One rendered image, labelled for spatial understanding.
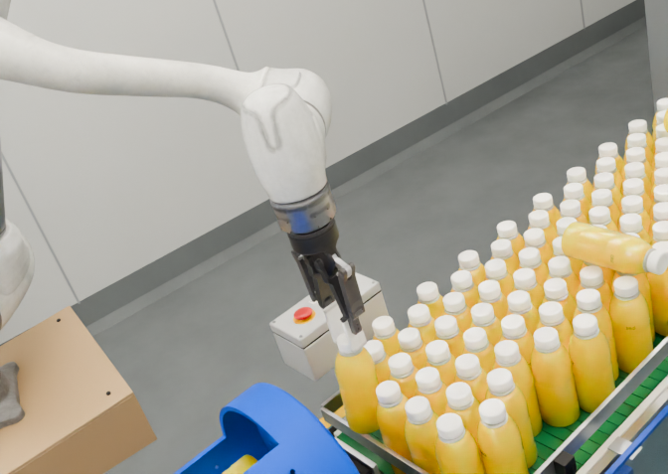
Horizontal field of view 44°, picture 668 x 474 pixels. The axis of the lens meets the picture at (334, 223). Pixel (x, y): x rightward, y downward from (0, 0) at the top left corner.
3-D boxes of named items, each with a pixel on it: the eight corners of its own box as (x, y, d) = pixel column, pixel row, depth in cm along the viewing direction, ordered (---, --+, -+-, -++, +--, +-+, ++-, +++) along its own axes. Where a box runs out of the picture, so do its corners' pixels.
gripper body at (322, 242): (273, 227, 124) (291, 276, 129) (307, 239, 118) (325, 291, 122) (310, 203, 128) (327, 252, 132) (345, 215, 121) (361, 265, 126)
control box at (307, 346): (284, 364, 158) (267, 322, 153) (358, 307, 167) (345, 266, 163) (315, 383, 151) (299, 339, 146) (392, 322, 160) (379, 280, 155)
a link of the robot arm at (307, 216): (292, 210, 115) (304, 244, 117) (340, 179, 119) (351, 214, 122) (256, 197, 121) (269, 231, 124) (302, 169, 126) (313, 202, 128)
